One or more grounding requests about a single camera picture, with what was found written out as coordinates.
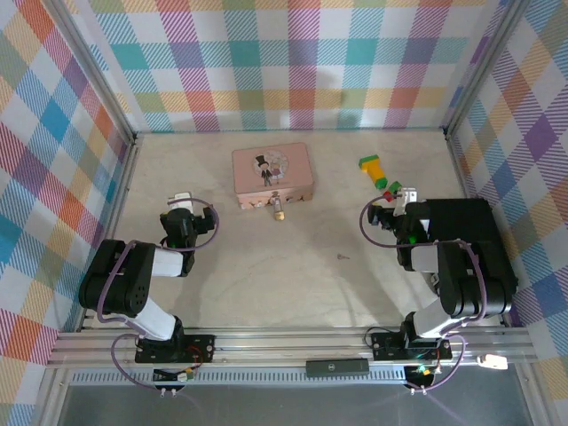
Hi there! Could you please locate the brass padlock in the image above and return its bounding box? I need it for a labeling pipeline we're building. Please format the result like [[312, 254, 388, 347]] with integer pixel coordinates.
[[270, 189, 286, 222]]

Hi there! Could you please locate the pink tin box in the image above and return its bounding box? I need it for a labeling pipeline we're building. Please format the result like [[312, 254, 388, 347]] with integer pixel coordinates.
[[231, 141, 315, 210]]

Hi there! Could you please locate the yellow green toy block stack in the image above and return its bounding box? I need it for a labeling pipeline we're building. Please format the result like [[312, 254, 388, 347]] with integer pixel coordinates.
[[358, 154, 388, 190]]

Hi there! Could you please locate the black plastic case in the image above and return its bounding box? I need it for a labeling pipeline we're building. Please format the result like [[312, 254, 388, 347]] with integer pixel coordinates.
[[424, 197, 520, 285]]

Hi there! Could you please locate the black bar device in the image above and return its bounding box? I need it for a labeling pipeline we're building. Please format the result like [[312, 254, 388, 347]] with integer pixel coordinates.
[[305, 359, 370, 378]]

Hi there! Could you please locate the small white plastic object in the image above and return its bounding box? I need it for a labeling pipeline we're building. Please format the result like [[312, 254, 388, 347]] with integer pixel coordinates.
[[477, 353, 509, 371]]

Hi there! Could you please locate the slotted metal strip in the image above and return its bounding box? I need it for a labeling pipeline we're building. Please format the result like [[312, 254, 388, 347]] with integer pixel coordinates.
[[70, 370, 412, 385]]

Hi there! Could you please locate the grey metal bottom panel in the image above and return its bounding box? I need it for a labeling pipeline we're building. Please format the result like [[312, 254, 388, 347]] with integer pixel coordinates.
[[43, 381, 540, 426]]

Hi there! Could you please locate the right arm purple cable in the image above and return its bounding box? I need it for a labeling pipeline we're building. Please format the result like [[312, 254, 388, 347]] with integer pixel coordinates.
[[359, 197, 489, 394]]

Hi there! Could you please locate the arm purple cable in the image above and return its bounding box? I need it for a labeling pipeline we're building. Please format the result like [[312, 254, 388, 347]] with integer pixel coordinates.
[[359, 197, 489, 394], [95, 198, 223, 392]]

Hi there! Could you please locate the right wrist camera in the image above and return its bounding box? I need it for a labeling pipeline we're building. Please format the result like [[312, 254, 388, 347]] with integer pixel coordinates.
[[396, 186, 421, 218]]

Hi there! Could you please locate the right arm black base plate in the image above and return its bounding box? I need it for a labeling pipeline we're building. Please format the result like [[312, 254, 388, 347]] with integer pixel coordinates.
[[370, 330, 454, 361]]

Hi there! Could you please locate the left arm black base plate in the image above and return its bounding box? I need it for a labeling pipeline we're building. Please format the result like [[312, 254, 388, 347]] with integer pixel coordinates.
[[134, 333, 217, 365]]

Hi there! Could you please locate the aluminium cross rail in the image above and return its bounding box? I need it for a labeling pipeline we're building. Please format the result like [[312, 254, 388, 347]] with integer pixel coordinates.
[[46, 330, 538, 369]]

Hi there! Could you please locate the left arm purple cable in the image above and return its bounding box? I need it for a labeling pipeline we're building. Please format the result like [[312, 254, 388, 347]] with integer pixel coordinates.
[[95, 198, 223, 392]]

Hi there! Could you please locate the aluminium corner post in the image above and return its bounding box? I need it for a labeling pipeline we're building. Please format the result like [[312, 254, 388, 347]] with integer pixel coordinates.
[[42, 0, 138, 146], [442, 0, 530, 138]]

